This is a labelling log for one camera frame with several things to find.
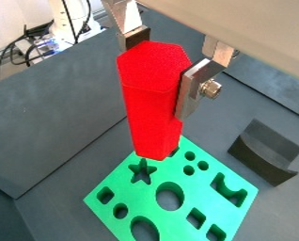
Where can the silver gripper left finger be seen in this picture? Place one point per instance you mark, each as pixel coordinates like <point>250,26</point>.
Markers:
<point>123,13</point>

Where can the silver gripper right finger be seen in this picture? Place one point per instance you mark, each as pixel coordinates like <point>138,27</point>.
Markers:
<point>198,83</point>

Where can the red hexagonal prism block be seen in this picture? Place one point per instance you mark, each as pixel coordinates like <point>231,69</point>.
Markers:
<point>150,71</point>

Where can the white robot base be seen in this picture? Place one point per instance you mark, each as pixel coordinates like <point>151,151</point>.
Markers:
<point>74,22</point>

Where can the dark grey curved holder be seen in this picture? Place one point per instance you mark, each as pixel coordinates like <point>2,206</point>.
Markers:
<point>266,152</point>

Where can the green shape sorter board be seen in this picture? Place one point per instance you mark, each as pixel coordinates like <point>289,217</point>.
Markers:
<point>187,198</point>

